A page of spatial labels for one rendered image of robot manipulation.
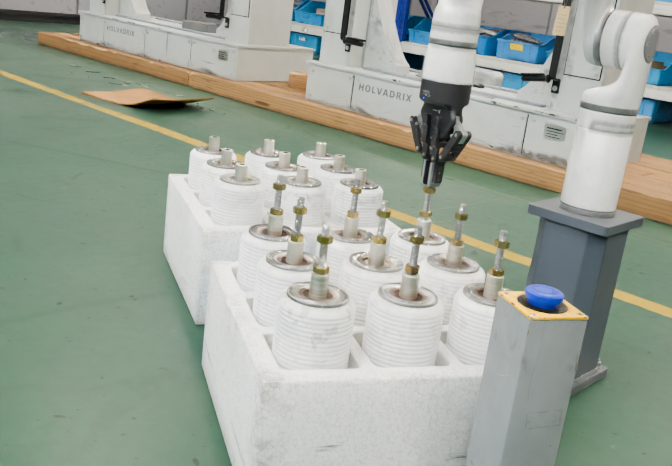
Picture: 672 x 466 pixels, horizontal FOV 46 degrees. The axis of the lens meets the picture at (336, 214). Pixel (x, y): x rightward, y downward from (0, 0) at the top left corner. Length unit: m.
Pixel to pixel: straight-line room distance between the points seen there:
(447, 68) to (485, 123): 2.07
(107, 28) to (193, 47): 0.88
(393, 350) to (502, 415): 0.17
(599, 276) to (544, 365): 0.54
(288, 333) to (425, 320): 0.17
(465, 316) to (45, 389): 0.61
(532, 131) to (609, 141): 1.78
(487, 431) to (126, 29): 4.39
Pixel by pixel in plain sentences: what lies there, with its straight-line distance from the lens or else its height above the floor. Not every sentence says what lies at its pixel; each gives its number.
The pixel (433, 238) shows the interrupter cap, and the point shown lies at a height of 0.25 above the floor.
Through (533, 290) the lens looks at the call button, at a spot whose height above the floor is 0.33.
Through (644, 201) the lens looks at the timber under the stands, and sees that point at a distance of 2.88.
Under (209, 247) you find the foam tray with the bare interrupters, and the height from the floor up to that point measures 0.15.
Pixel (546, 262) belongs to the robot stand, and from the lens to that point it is 1.40.
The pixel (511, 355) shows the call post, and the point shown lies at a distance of 0.87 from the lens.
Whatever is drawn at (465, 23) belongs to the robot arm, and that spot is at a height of 0.58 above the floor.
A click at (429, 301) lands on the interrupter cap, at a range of 1.00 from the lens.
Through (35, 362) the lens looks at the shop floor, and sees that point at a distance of 1.33.
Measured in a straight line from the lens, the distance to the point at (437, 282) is 1.12.
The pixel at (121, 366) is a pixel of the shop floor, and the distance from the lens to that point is 1.32.
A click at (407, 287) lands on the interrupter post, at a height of 0.27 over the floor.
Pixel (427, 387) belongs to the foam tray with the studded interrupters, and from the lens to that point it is 0.98.
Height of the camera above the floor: 0.61
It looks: 16 degrees down
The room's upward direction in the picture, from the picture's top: 7 degrees clockwise
